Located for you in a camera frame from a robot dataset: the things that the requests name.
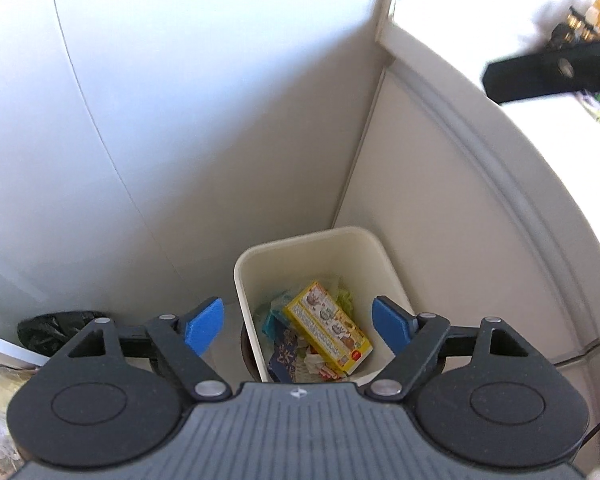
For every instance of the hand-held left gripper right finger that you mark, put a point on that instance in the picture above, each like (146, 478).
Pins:
(392, 322)

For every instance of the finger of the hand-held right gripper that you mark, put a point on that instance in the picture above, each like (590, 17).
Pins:
(540, 72)

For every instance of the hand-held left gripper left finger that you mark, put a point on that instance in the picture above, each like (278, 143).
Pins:
(202, 325)

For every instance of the yellow cardboard box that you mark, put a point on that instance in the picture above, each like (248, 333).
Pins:
(325, 327)

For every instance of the blue paper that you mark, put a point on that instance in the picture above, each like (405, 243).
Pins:
(275, 322)

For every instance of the long dark blue snack packet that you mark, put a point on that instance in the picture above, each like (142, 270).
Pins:
(282, 357)

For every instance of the cream plastic bin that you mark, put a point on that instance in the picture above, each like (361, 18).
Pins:
(300, 255)

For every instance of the dark sauce bottle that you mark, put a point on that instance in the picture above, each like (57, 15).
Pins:
(560, 32)

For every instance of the white counter cabinet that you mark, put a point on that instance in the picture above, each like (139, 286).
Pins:
(455, 185)

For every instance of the black plastic bag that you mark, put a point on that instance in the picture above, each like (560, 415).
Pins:
(50, 332)

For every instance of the white backsplash strip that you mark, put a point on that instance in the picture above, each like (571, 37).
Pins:
(387, 5)

